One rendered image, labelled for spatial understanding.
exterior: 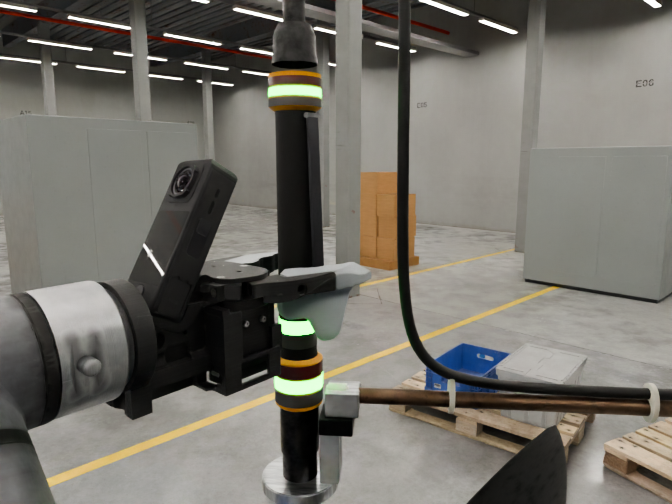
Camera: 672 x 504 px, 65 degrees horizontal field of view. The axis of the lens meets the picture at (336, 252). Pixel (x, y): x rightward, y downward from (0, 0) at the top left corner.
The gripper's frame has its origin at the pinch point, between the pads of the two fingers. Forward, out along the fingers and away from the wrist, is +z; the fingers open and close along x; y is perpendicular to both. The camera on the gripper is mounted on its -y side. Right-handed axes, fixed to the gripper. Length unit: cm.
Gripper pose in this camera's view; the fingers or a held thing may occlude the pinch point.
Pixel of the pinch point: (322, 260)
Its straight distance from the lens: 47.5
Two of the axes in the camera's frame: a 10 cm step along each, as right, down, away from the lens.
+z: 6.5, -1.3, 7.5
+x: 7.6, 1.1, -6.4
